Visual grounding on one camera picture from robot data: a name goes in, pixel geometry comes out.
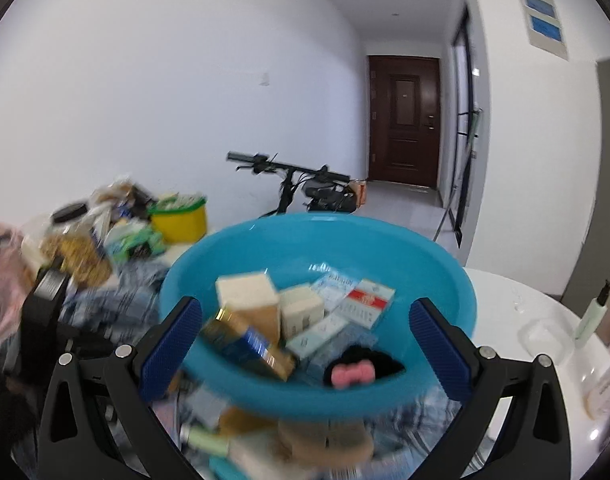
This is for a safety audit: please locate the dark brown door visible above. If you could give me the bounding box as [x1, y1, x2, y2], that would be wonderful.
[367, 55, 442, 190]

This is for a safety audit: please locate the blue and white box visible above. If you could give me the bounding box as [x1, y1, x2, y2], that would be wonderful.
[310, 262, 361, 311]

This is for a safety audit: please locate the black headband with pink bow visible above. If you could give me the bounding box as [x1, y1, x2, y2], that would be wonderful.
[322, 345, 406, 390]

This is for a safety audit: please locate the black framed glass door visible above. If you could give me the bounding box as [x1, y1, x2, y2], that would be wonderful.
[447, 5, 486, 248]

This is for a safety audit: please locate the clear plastic container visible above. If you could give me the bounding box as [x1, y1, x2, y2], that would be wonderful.
[517, 317, 576, 366]

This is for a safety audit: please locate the snack bag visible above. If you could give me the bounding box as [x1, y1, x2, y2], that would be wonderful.
[90, 175, 156, 222]

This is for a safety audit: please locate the white and blue wall panel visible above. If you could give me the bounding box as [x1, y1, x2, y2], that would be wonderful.
[513, 0, 570, 60]

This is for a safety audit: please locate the pink plastic bag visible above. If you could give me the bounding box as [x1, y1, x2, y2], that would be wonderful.
[0, 225, 36, 341]

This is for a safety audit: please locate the pale teal box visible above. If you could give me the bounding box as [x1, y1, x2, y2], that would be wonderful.
[285, 312, 348, 361]

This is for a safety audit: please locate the green tissue pack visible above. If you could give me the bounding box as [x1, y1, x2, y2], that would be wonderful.
[105, 222, 168, 261]

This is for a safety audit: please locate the small cream box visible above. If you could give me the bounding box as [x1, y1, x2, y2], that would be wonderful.
[279, 284, 326, 341]

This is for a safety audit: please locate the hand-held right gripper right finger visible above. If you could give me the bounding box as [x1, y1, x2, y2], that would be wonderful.
[409, 297, 573, 480]

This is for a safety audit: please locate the cream and gold box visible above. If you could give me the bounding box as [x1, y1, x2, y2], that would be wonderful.
[215, 271, 282, 346]

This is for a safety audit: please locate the pale green pump bottle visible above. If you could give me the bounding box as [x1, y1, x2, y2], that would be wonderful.
[575, 280, 610, 348]

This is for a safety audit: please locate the gold and blue box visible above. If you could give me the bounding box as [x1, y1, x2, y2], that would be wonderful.
[200, 307, 297, 381]

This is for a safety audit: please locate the red and white box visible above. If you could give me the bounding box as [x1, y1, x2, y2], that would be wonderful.
[335, 279, 397, 331]

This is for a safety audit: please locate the white desktop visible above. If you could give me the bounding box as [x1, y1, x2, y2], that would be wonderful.
[15, 215, 610, 480]

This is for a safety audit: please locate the blue plaid shirt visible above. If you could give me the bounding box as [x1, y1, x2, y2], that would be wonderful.
[10, 257, 486, 480]

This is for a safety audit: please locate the blue tissue pack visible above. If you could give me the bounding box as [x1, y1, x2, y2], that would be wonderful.
[305, 322, 381, 376]

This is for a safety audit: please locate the white plastic drink bottle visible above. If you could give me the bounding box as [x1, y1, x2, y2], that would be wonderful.
[582, 340, 610, 421]

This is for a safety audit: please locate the blue plastic basin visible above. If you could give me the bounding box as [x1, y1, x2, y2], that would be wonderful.
[157, 212, 478, 421]

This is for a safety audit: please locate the bicycle handlebar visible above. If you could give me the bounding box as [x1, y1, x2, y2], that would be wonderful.
[226, 151, 361, 218]

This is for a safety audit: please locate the yellow bucket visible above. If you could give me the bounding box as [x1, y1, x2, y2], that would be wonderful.
[148, 194, 208, 245]

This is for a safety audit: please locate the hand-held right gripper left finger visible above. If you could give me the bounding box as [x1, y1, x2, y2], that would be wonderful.
[38, 296, 204, 480]

